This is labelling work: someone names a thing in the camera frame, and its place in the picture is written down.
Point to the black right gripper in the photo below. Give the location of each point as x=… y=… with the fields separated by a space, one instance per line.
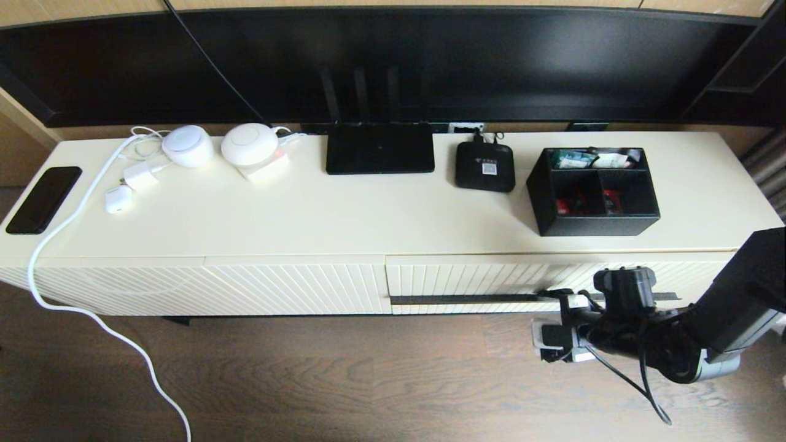
x=626 y=288

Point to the black compartment organizer box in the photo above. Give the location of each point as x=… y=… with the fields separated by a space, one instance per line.
x=589 y=226

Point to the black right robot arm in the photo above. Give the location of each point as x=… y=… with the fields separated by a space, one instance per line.
x=737 y=294

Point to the cream TV cabinet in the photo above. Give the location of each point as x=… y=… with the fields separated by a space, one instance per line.
x=368 y=215

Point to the green snack packet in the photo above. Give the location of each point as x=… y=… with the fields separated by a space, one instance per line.
x=572 y=161

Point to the white paper packet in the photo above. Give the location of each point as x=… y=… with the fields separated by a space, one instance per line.
x=609 y=161

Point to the black square set-top box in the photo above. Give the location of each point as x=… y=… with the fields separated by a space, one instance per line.
x=473 y=178

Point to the black router with antennas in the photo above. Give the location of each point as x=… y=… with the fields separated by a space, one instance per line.
x=379 y=151

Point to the grey curtain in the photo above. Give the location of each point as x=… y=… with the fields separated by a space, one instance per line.
x=767 y=172

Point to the black flat television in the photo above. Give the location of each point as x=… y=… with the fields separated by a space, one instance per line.
x=522 y=55

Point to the cream square socket block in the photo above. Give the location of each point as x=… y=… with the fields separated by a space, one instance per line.
x=271 y=171

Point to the white round puck device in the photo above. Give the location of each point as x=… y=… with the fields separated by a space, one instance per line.
x=248 y=143

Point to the small white dome speaker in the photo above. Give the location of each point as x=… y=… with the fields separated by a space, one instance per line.
x=186 y=149

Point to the white charger adapter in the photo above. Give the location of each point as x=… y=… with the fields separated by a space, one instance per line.
x=140 y=177

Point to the white earbuds case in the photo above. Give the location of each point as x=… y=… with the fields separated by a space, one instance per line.
x=118 y=199

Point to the black smartphone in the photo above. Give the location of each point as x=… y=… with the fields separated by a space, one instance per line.
x=43 y=200

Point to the white wall socket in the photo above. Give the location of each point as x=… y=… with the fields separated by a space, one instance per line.
x=460 y=128

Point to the black wall shelf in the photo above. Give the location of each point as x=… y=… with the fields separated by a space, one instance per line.
x=755 y=92

